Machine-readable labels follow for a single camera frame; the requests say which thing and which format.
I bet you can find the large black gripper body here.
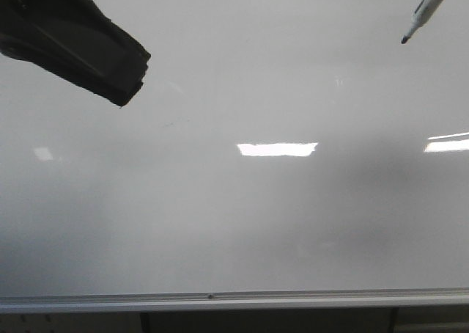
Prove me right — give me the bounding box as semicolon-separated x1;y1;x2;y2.
1;0;151;107

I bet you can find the white marker black tip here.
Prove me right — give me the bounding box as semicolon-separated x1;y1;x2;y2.
400;0;444;45

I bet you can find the white whiteboard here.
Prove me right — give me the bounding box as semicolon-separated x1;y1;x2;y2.
1;0;468;297

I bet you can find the aluminium whiteboard bottom frame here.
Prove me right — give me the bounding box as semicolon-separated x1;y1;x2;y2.
1;288;468;315

